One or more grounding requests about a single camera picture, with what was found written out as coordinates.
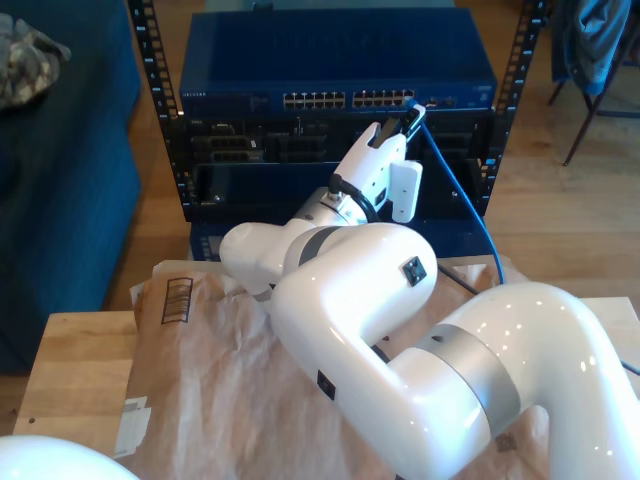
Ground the blue-grey jacket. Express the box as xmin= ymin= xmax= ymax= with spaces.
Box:
xmin=552 ymin=0 xmax=634 ymax=96

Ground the black camera cable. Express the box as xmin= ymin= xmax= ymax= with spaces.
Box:
xmin=437 ymin=263 xmax=640 ymax=376

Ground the blue sofa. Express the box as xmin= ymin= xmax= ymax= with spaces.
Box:
xmin=0 ymin=0 xmax=144 ymax=376

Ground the blue network cable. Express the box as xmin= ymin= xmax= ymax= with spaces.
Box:
xmin=402 ymin=95 xmax=506 ymax=287

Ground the black rack server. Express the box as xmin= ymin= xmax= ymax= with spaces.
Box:
xmin=182 ymin=115 xmax=494 ymax=165

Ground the camouflage cloth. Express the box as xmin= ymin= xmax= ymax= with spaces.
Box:
xmin=0 ymin=12 xmax=73 ymax=111

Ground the black gripper signal cable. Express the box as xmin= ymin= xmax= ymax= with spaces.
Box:
xmin=328 ymin=173 xmax=384 ymax=222

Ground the white shipping label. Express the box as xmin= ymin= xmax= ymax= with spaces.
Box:
xmin=110 ymin=396 xmax=153 ymax=460

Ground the blue network switch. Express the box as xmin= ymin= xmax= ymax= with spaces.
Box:
xmin=178 ymin=10 xmax=499 ymax=117

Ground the dark metal chair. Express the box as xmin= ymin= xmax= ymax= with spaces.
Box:
xmin=547 ymin=0 xmax=640 ymax=167

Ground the brown paper mailer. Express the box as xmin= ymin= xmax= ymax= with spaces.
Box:
xmin=108 ymin=253 xmax=601 ymax=480

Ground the black server rack frame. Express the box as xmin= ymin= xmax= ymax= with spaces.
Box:
xmin=127 ymin=0 xmax=549 ymax=224

